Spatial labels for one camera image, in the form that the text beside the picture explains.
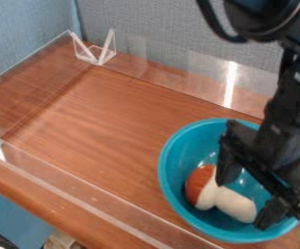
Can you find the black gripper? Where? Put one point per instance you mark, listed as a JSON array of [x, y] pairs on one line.
[[268, 152]]

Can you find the clear acrylic front barrier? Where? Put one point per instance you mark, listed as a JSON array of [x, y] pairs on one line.
[[100, 203]]

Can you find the clear acrylic barrier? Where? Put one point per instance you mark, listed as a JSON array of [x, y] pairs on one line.
[[100, 203], [229, 84], [34, 83]]

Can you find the clear acrylic corner bracket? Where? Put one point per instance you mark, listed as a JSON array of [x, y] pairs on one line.
[[94, 54]]

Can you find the plush mushroom brown cap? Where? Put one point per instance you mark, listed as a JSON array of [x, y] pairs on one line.
[[205, 195]]

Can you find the clear acrylic back barrier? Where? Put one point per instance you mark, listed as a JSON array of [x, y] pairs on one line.
[[229, 84]]

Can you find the clear acrylic left barrier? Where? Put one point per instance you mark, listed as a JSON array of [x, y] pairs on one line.
[[34, 83]]

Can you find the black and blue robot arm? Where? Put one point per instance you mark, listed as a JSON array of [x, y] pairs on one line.
[[260, 20]]

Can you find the blue plastic bowl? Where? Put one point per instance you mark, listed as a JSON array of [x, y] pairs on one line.
[[192, 148]]

